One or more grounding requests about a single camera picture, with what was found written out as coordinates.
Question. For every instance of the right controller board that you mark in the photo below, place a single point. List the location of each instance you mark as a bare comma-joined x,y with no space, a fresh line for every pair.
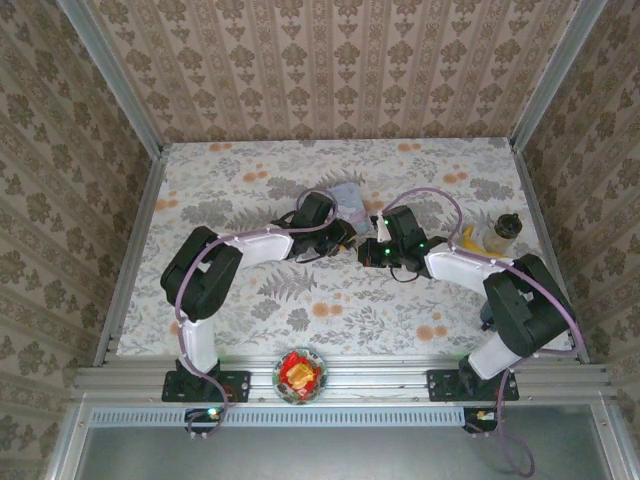
481,417

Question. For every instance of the clear bottle with black cap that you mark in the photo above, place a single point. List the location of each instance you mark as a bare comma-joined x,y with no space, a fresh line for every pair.
502,232

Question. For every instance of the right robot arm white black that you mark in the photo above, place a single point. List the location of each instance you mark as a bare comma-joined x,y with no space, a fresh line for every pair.
450,265

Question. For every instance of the red yellow snack packets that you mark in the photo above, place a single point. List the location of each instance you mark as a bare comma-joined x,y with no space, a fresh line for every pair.
299,372

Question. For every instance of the light blue cartoon tin box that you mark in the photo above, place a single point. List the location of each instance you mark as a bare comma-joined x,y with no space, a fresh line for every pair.
350,202

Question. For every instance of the aluminium frame post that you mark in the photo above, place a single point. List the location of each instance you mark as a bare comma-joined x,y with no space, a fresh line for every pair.
112,80
555,80

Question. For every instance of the aluminium table side rail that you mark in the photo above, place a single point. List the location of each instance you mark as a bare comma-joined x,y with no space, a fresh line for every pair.
537,210
137,240

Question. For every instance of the yellow banana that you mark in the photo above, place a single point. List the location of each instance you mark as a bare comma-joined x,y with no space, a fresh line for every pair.
472,242

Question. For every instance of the patterned bowl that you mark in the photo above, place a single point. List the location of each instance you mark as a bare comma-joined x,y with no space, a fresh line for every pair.
300,397

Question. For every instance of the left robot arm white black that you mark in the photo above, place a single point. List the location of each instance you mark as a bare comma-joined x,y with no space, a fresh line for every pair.
260,247

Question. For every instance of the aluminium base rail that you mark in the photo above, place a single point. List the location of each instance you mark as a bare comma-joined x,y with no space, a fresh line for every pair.
375,380

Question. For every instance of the left controller board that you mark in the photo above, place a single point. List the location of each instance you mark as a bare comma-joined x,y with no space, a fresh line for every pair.
205,416

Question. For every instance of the controller board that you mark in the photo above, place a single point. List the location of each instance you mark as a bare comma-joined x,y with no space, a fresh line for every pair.
481,417
205,416

